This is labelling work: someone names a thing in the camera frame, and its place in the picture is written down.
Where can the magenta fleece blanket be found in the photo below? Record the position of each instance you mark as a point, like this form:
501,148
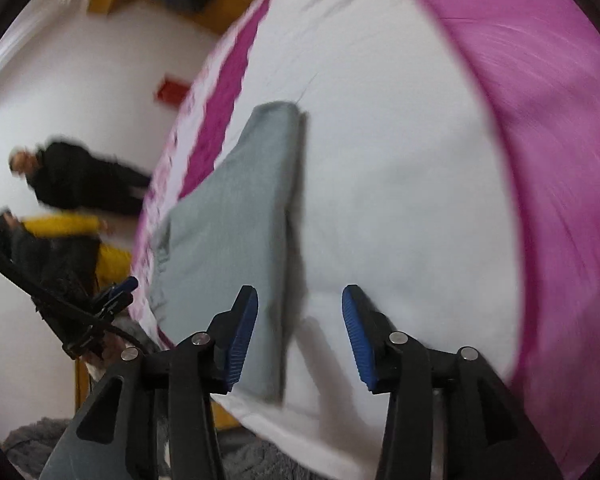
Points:
555,135

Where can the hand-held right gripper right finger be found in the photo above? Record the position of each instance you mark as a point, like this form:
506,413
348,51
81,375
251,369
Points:
357,340

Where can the grey fluffy rug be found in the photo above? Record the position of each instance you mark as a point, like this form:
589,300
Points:
245,455

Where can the red wall box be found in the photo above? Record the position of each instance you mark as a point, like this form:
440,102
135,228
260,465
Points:
171,90

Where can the grey pants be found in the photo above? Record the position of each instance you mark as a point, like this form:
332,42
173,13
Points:
240,200

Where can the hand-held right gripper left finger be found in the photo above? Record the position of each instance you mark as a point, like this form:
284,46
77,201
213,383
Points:
242,340

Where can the white bed sheet floral border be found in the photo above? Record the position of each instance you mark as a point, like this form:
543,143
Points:
405,185

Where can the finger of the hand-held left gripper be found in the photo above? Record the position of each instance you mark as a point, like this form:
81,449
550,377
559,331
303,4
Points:
119,302
125,285

